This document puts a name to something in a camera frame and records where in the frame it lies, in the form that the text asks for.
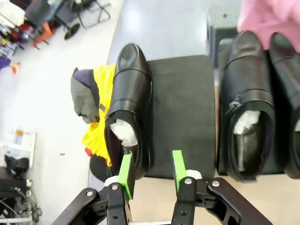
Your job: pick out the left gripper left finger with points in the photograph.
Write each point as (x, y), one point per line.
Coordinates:
(114, 201)

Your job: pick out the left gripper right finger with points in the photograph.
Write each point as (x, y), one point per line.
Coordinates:
(187, 199)

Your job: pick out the black leather shoe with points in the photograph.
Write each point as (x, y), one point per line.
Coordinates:
(290, 77)
(246, 77)
(131, 89)

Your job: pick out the narrow black shoe stand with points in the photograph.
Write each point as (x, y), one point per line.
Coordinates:
(182, 105)

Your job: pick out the black round seat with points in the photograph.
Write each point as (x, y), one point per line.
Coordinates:
(98, 168)

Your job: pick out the black bag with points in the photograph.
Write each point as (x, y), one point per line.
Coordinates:
(21, 164)

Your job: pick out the white box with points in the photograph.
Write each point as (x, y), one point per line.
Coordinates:
(25, 145)

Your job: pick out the grey purple jacket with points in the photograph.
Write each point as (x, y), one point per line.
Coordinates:
(84, 98)

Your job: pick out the yellow cloth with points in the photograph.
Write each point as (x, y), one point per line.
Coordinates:
(103, 82)

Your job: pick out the light grey plastic stool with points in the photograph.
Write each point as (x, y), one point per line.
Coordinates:
(220, 21)

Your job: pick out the orange stool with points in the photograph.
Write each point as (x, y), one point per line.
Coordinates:
(43, 31)

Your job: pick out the person in pink hoodie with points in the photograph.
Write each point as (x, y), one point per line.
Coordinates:
(269, 18)

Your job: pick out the black office chair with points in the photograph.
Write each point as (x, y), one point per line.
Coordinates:
(44, 11)

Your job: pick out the colourful clothes pile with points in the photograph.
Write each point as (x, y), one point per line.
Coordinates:
(11, 14)

